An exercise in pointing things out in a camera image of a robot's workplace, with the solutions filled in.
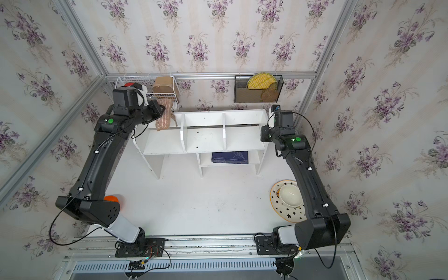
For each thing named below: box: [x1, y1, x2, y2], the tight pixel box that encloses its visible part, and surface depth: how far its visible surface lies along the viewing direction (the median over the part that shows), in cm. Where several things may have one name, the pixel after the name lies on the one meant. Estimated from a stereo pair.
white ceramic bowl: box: [278, 184, 303, 208], surface depth 86 cm
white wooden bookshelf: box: [133, 109, 268, 180], surface depth 82 cm
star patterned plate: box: [269, 179, 307, 223], surface depth 85 cm
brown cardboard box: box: [151, 75, 180, 101], surface depth 91 cm
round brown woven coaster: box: [260, 88, 279, 103], surface depth 98 cm
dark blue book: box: [211, 150, 249, 164], surface depth 88 cm
